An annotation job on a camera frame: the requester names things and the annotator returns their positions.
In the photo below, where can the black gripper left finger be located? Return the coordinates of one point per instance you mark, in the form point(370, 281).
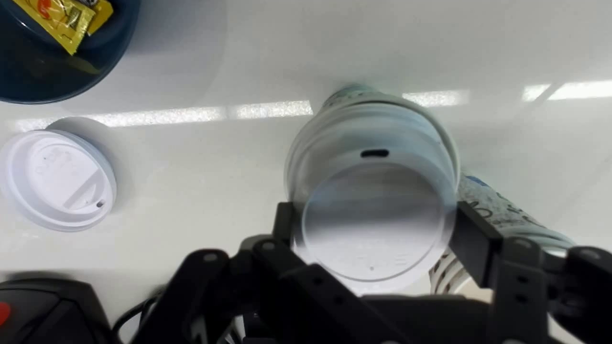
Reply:
point(297, 302)

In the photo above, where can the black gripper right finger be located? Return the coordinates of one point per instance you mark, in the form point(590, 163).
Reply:
point(532, 285)

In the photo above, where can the white plastic cup lid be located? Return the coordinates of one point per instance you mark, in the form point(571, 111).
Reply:
point(376, 189)

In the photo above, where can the single patterned paper cup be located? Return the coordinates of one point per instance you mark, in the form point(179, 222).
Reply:
point(358, 94)

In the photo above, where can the dark blue bowl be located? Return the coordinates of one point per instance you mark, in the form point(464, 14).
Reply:
point(37, 69)

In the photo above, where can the yellow packet in bowl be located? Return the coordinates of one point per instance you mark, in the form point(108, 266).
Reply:
point(68, 21)

